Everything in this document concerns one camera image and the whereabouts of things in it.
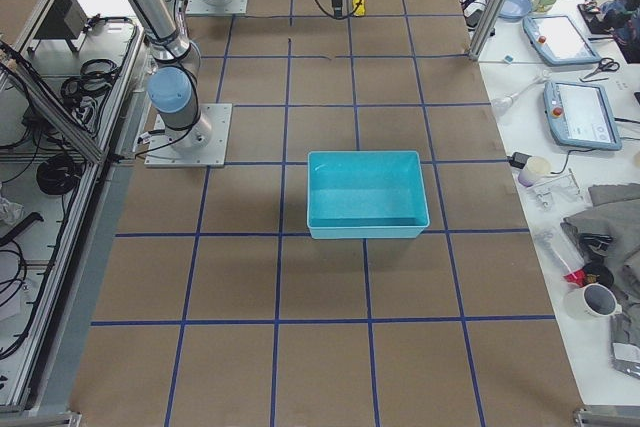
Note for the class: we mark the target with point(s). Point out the upper teach pendant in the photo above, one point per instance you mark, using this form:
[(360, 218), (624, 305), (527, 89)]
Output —
[(558, 41)]

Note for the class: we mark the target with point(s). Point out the yellow toy beetle car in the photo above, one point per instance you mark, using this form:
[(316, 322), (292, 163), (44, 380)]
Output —
[(358, 8)]

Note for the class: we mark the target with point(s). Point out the white mug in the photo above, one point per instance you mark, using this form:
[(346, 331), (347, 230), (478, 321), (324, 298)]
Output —
[(590, 302)]

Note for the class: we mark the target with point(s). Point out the teach pendant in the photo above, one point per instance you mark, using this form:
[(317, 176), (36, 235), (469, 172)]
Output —
[(558, 41), (580, 115)]

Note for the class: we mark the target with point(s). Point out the lower teach pendant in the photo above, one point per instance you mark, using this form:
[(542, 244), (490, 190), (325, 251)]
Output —
[(580, 115)]

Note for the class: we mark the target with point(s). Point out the black handled scissors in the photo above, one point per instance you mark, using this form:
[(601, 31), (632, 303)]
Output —
[(606, 64)]

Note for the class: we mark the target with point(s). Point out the purple white cup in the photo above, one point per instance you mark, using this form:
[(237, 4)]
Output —
[(534, 169)]

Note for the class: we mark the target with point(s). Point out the grey foil pouch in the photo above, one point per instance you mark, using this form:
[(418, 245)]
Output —
[(625, 345)]

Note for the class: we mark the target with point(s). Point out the grey cloth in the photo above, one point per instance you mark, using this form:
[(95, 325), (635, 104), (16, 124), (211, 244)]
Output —
[(608, 231)]

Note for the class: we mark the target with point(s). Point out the teal plastic bin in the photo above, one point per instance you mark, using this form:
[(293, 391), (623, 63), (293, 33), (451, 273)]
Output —
[(366, 195)]

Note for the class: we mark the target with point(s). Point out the black power adapter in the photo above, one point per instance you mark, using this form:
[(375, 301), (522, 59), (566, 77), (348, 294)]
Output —
[(518, 160)]

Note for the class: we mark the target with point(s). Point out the blue plastic bowl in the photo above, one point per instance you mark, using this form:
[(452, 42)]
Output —
[(514, 10)]

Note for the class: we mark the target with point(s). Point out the red black small container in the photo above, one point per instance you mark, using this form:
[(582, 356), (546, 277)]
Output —
[(591, 273)]

